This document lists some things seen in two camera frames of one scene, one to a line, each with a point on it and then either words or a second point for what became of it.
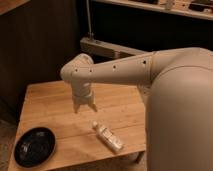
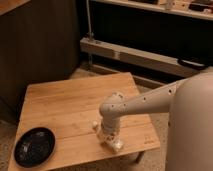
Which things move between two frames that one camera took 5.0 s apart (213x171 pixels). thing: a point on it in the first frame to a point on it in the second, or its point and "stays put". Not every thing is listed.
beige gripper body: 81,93 to 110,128
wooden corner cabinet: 9,5 stays put
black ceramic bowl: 34,147 stays put
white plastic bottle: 108,137 stays put
